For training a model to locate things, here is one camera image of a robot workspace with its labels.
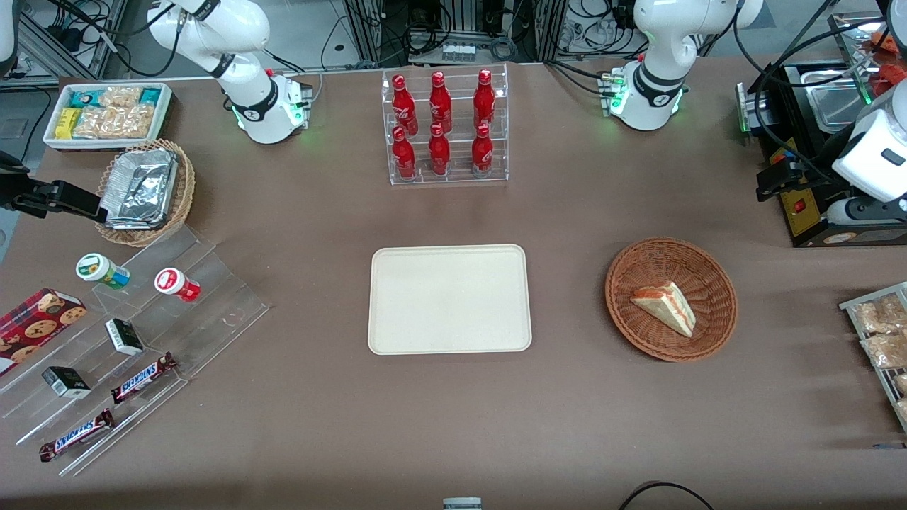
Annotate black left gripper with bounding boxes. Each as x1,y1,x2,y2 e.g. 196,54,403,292
755,157,852,205

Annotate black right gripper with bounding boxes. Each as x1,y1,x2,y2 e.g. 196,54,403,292
0,152,101,217

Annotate triangle sandwich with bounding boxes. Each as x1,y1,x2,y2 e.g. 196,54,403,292
630,281,697,339

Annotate oval wicker basket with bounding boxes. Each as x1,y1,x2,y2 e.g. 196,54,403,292
94,139,196,248

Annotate round brown wicker basket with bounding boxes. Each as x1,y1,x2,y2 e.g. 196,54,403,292
604,237,739,363

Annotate tray of snack packs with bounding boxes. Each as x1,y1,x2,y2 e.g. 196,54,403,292
839,281,907,434

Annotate cream rectangular plastic tray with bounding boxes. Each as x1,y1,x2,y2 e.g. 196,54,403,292
367,244,533,356

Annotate black countertop appliance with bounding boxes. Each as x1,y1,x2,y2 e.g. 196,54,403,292
736,62,907,249

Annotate white rectangular snack bin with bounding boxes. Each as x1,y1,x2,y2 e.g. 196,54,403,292
43,82,174,152

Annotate stacked foil containers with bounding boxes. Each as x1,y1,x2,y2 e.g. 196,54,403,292
98,148,179,231

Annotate green lid yogurt cup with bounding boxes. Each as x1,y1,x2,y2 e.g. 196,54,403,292
75,252,131,290

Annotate clear rice cracker bag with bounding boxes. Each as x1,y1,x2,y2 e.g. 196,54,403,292
99,86,144,108
73,103,155,140

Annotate stainless steel pan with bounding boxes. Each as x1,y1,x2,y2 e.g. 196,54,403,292
806,84,876,134
828,10,907,72

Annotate red lid yogurt cup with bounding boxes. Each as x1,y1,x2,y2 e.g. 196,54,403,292
154,267,201,303

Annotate red plaid cookie box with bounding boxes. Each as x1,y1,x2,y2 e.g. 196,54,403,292
0,287,88,377

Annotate small black carton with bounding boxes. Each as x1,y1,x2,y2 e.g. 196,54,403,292
104,318,145,356
41,365,92,400

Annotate clear acrylic step display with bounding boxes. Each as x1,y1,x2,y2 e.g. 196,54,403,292
0,225,271,477

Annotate clear bagged pastry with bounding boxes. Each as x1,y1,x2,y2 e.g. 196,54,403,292
852,293,907,335
860,332,907,370

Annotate Snickers chocolate bar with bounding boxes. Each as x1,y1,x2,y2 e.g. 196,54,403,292
38,408,115,463
111,351,178,404

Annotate red cola bottle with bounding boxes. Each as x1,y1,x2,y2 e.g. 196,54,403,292
392,74,419,137
473,68,496,131
471,123,494,176
429,70,453,134
393,126,417,181
428,123,451,176

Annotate clear acrylic bottle rack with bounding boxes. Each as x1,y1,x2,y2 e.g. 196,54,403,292
381,63,510,187

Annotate black cable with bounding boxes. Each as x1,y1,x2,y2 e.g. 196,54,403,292
617,481,717,510

